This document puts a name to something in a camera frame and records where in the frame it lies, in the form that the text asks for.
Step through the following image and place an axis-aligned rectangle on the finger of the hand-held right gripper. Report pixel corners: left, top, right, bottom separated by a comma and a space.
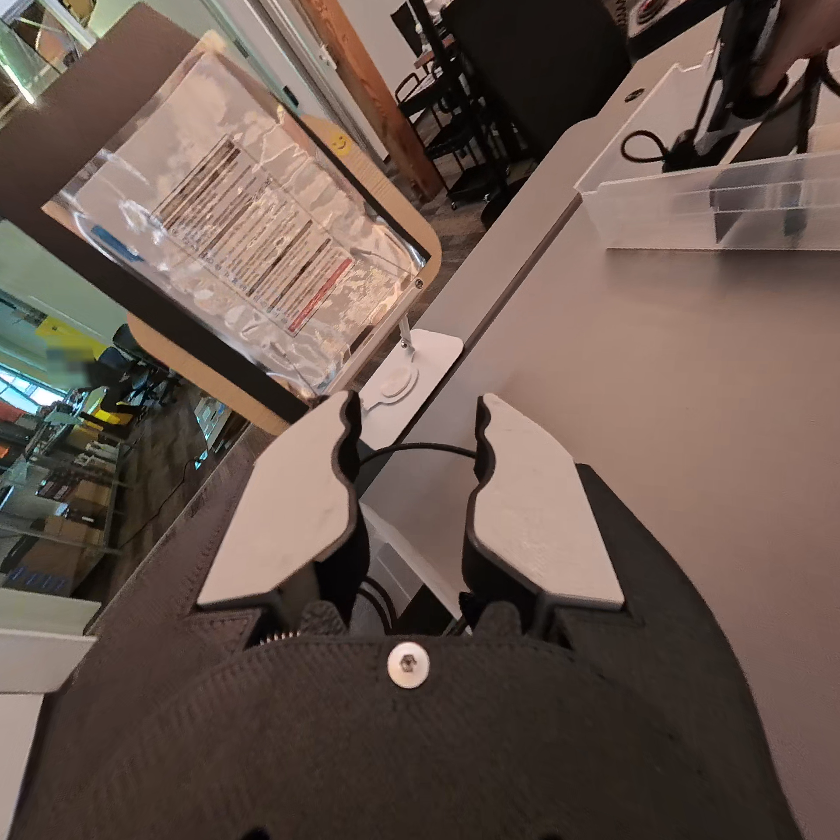
692, 105, 762, 153

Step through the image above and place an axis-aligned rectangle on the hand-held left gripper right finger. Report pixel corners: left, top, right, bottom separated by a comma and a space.
461, 392, 627, 634

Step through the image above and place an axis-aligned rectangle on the thin black cable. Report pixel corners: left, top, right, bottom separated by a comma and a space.
356, 441, 480, 476

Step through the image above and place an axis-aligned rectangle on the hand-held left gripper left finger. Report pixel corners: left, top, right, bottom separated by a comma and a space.
196, 390, 372, 636

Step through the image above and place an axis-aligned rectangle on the black mesh chair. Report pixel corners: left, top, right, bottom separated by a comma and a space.
438, 0, 632, 160

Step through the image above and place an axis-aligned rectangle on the printed instruction sheet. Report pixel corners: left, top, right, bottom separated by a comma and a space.
42, 52, 422, 395

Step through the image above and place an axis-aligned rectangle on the person's right hand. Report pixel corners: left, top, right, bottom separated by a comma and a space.
755, 0, 840, 91

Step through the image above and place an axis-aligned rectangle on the clear plastic bin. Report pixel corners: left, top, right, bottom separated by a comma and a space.
574, 49, 840, 253

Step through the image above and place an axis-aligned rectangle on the wooden document stand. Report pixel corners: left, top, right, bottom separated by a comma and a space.
0, 0, 468, 455

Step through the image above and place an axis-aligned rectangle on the black rolling cart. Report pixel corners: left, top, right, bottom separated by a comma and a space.
392, 66, 514, 212

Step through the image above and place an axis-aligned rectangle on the wooden post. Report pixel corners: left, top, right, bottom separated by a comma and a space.
298, 0, 445, 206

